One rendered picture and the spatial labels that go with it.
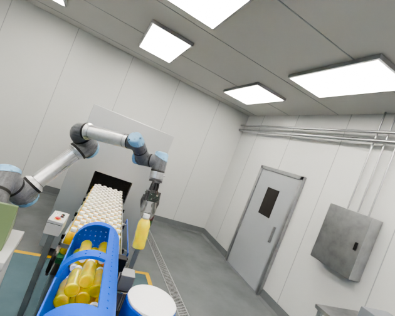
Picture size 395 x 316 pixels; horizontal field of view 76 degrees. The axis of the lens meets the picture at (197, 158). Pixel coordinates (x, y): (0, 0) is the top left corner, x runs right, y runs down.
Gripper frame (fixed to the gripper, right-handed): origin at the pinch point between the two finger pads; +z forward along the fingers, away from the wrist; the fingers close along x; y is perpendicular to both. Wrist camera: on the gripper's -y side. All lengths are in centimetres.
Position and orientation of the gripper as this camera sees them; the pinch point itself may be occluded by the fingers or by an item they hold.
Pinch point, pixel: (146, 215)
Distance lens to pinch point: 143.3
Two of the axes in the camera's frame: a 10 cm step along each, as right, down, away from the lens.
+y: 3.2, -0.4, -9.4
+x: 9.2, 2.4, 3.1
